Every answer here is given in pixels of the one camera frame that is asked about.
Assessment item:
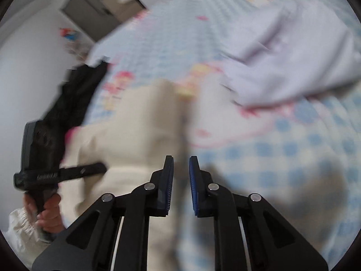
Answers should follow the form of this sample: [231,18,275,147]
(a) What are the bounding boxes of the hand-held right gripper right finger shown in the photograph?
[188,156,329,271]

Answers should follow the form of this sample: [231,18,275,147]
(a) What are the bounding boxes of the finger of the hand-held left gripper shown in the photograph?
[58,162,108,182]

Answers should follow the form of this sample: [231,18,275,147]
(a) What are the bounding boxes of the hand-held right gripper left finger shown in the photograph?
[32,155,174,271]

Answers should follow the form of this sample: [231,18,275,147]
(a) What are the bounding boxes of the cream and pink sweater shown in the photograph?
[60,79,234,271]

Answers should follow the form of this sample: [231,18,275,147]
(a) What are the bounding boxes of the person's left forearm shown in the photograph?
[6,207,52,260]

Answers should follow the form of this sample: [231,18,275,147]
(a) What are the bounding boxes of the person's left hand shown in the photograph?
[23,193,64,235]

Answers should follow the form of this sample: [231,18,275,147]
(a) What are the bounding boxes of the black garment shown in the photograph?
[42,59,111,161]

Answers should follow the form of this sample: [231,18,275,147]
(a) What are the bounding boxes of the blue checked printed blanket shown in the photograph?
[85,0,361,271]

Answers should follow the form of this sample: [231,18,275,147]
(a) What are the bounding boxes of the grey door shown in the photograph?
[60,0,147,43]

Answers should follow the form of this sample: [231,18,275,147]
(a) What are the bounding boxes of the lavender garment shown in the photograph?
[220,0,361,108]

